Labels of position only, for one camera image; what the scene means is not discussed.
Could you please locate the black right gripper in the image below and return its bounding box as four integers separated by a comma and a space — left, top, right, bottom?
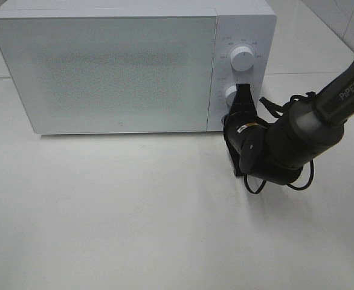
224, 83, 262, 141

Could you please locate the white microwave knob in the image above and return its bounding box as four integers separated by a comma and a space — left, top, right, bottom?
230, 45, 255, 72
225, 85, 237, 108

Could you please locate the white microwave door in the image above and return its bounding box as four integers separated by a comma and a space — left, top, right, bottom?
0, 17, 216, 134

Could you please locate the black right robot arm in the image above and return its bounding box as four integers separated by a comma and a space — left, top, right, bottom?
223, 61, 354, 187

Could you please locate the white microwave oven body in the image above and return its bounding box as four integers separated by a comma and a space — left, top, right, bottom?
0, 1, 277, 134

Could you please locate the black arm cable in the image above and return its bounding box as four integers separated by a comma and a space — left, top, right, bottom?
243, 92, 315, 193

